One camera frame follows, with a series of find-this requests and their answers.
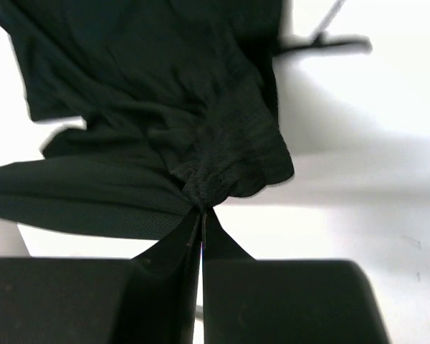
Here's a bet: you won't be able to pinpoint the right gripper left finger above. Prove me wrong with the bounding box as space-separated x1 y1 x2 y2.
108 211 201 343

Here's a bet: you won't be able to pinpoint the black shorts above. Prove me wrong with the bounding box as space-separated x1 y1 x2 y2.
0 1 371 240

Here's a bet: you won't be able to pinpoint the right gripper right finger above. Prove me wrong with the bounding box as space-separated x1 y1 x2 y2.
202 211 389 344

